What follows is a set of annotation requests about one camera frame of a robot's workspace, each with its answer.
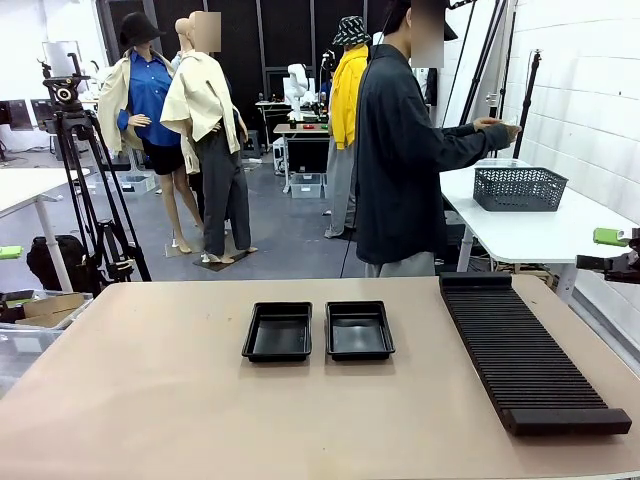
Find person's right forearm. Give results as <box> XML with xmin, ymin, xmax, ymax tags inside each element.
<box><xmin>437</xmin><ymin>123</ymin><xmax>512</xmax><ymax>174</ymax></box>

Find person's left forearm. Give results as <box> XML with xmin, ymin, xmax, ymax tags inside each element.
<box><xmin>439</xmin><ymin>122</ymin><xmax>482</xmax><ymax>139</ymax></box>

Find black plastic ESD tray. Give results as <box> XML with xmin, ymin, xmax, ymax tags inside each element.
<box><xmin>241</xmin><ymin>301</ymin><xmax>314</xmax><ymax>363</ymax></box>
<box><xmin>324</xmin><ymin>300</ymin><xmax>396</xmax><ymax>362</ymax></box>

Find black backpack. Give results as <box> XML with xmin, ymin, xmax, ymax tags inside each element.
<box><xmin>25</xmin><ymin>234</ymin><xmax>101</xmax><ymax>294</ymax></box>

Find brown cardboard box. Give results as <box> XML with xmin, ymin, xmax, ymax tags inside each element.
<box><xmin>22</xmin><ymin>293</ymin><xmax>86</xmax><ymax>329</ymax></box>

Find grey woven plastic basket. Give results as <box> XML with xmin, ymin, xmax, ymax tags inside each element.
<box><xmin>473</xmin><ymin>166</ymin><xmax>569</xmax><ymax>212</ymax></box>

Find clear plastic bin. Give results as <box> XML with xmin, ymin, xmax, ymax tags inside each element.
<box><xmin>0</xmin><ymin>287</ymin><xmax>94</xmax><ymax>396</ymax></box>

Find black slotted board rack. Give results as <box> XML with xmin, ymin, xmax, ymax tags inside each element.
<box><xmin>438</xmin><ymin>272</ymin><xmax>633</xmax><ymax>437</ymax></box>

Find dark desktop monitors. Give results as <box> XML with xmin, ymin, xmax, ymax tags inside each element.
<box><xmin>0</xmin><ymin>98</ymin><xmax>51</xmax><ymax>132</ymax></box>

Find clear lidded storage box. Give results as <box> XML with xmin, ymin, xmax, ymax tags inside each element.
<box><xmin>289</xmin><ymin>172</ymin><xmax>326</xmax><ymax>200</ymax></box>
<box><xmin>119</xmin><ymin>174</ymin><xmax>157</xmax><ymax>196</ymax></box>

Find black light stand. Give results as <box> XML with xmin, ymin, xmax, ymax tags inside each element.
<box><xmin>513</xmin><ymin>48</ymin><xmax>545</xmax><ymax>160</ymax></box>

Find mannequin in blue shirt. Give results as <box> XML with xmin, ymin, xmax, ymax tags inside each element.
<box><xmin>97</xmin><ymin>29</ymin><xmax>204</xmax><ymax>256</ymax></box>

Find tall black tripod stand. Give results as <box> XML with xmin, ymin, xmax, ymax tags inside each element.
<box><xmin>457</xmin><ymin>0</ymin><xmax>517</xmax><ymax>132</ymax></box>

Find person in dark jacket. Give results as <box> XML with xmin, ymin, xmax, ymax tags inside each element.
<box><xmin>353</xmin><ymin>0</ymin><xmax>459</xmax><ymax>279</ymax></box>

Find mannequin in cream jacket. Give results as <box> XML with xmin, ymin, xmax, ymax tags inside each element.
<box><xmin>159</xmin><ymin>10</ymin><xmax>259</xmax><ymax>265</ymax></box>

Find black brimmed hat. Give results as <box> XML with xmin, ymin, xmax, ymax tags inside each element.
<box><xmin>118</xmin><ymin>12</ymin><xmax>167</xmax><ymax>51</ymax></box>

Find mannequin in yellow hoodie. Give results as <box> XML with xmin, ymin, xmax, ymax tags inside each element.
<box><xmin>323</xmin><ymin>37</ymin><xmax>374</xmax><ymax>240</ymax></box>

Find patterned black bucket hat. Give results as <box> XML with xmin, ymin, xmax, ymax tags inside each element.
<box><xmin>333</xmin><ymin>15</ymin><xmax>372</xmax><ymax>47</ymax></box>

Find small white background robot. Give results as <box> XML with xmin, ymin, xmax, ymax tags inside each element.
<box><xmin>283</xmin><ymin>62</ymin><xmax>320</xmax><ymax>121</ymax></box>

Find black camera tripod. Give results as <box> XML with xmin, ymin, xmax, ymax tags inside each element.
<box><xmin>37</xmin><ymin>52</ymin><xmax>152</xmax><ymax>284</ymax></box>

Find dark mannequin base plate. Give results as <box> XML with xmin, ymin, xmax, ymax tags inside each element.
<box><xmin>192</xmin><ymin>248</ymin><xmax>252</xmax><ymax>272</ymax></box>

